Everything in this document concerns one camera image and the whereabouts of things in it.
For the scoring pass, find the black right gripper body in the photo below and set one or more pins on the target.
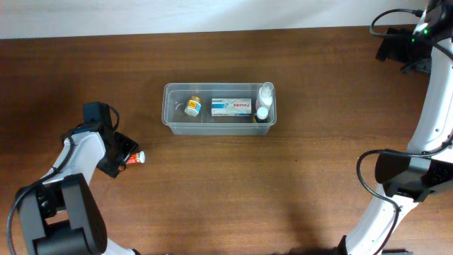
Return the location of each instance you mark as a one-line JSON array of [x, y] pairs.
[[407, 49]]

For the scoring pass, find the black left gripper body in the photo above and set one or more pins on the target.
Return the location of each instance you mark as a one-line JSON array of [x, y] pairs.
[[118, 155]]

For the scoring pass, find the orange effervescent tablet tube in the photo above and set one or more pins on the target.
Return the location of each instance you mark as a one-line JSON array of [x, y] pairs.
[[136, 158]]

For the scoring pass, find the gold-lidded small jar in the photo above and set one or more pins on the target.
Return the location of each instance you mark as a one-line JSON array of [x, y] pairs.
[[193, 106]]

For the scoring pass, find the white Panadol medicine box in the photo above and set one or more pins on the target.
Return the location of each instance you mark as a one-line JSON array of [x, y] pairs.
[[231, 107]]

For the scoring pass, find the dark bottle with white cap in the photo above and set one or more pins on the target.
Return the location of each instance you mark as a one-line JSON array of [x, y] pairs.
[[261, 115]]

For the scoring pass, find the white spray bottle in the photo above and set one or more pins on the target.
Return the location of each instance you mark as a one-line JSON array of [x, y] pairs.
[[265, 96]]

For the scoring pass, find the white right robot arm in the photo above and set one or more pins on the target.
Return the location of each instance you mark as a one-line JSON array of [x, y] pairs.
[[405, 179]]

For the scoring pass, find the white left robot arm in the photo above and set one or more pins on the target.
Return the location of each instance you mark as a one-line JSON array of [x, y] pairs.
[[58, 212]]

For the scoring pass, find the clear plastic container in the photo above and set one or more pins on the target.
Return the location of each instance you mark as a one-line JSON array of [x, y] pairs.
[[176, 96]]

